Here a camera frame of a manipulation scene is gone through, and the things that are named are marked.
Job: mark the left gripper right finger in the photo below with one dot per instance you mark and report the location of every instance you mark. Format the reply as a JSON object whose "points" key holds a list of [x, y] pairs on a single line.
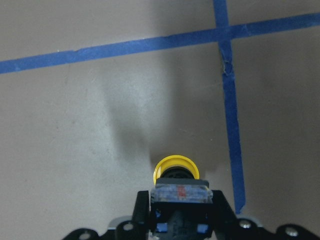
{"points": [[227, 226]]}

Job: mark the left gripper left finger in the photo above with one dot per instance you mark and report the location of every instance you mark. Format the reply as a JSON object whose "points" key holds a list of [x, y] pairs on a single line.
{"points": [[136, 228]]}

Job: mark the yellow push button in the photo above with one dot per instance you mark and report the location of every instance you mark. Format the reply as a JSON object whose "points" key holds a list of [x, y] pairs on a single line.
{"points": [[180, 202]]}

